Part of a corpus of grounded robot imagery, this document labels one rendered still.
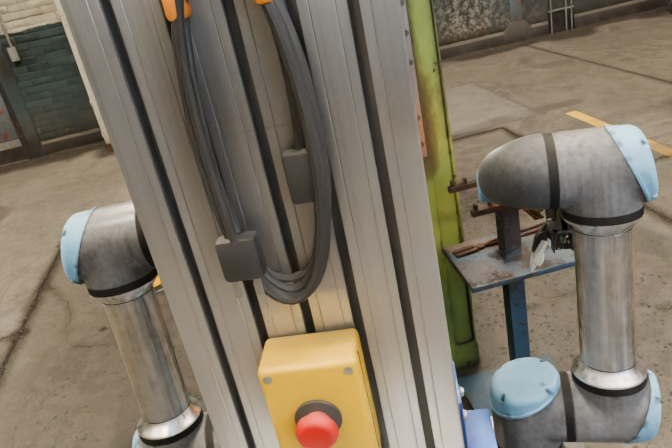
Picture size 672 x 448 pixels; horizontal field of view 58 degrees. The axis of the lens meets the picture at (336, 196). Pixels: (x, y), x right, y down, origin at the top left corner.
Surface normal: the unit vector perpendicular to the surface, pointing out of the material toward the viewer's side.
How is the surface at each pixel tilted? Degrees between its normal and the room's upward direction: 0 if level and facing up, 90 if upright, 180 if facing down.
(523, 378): 8
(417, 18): 90
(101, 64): 90
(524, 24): 90
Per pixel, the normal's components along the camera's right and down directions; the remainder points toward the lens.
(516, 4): 0.20, 0.36
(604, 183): -0.22, 0.33
